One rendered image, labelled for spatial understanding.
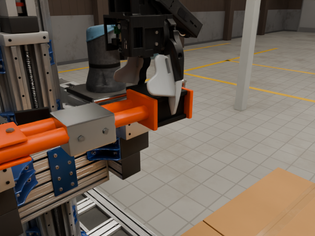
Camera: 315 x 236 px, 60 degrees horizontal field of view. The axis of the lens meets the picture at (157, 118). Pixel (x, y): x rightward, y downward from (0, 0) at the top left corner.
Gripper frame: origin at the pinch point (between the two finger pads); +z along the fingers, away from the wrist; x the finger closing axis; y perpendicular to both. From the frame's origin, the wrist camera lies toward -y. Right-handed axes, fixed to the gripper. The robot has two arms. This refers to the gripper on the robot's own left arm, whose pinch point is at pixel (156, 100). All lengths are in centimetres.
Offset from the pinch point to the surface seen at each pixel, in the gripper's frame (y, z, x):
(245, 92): -284, 94, -160
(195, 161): -137, 119, -111
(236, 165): -159, 119, -82
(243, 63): -278, 56, -164
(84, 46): -273, 82, -618
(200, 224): -37, 64, -18
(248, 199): -64, 64, -15
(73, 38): -246, 61, -615
